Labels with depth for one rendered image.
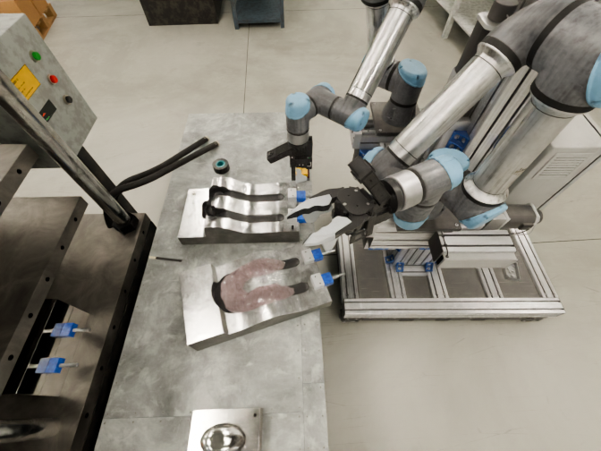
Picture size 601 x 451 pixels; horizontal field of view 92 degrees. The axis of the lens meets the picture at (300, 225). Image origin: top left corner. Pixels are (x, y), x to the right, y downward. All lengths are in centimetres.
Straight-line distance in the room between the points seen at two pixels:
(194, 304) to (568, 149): 135
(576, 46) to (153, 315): 133
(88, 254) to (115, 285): 21
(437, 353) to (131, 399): 161
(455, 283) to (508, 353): 52
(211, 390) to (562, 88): 117
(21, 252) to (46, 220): 13
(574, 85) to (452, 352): 167
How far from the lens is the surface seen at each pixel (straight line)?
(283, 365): 110
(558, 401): 237
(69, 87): 152
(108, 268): 144
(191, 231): 129
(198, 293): 110
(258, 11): 500
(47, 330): 125
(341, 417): 190
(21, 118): 115
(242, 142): 167
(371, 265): 190
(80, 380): 133
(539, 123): 78
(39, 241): 131
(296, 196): 126
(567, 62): 72
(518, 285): 223
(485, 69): 76
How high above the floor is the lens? 189
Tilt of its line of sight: 57 degrees down
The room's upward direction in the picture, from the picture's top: straight up
